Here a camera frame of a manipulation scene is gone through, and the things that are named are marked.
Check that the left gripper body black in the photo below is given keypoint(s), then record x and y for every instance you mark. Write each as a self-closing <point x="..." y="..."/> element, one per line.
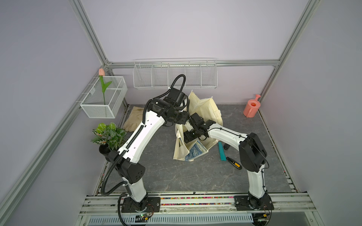
<point x="180" y="117"/>

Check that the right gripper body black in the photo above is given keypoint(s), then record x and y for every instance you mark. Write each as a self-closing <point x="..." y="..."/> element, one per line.
<point x="195" y="129"/>

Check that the cream starry night tote bag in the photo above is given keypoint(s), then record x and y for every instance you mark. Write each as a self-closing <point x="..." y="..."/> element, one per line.
<point x="208" y="110"/>

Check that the teal art knife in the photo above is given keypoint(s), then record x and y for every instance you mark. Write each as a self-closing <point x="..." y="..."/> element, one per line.
<point x="221" y="151"/>

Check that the black yellow utility knife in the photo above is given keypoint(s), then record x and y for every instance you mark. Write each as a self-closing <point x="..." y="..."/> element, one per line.
<point x="234" y="163"/>

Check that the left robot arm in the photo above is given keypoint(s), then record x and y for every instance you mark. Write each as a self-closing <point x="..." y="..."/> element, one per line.
<point x="125" y="160"/>

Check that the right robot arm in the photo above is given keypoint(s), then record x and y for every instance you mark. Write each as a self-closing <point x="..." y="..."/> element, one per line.
<point x="252" y="158"/>

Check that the beige work glove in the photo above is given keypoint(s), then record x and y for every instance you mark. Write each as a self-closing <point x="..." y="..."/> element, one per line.
<point x="134" y="119"/>

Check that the pink watering can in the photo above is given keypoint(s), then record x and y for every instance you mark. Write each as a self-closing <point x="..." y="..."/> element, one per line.
<point x="252" y="107"/>

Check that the green potted plant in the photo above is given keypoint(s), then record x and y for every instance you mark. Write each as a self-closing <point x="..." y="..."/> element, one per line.
<point x="109" y="137"/>

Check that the white mesh basket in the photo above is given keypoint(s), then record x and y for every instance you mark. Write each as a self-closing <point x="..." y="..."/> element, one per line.
<point x="93" y="104"/>

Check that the pink artificial tulip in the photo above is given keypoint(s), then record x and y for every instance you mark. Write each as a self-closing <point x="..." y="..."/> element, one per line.
<point x="104" y="85"/>

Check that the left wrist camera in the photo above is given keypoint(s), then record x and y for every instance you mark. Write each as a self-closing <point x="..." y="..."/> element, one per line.
<point x="175" y="97"/>

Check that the white wire shelf rack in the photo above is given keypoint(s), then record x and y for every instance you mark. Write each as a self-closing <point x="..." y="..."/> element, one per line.
<point x="160" y="72"/>

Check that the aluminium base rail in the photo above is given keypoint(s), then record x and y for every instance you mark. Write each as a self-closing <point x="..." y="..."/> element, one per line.
<point x="201" y="209"/>

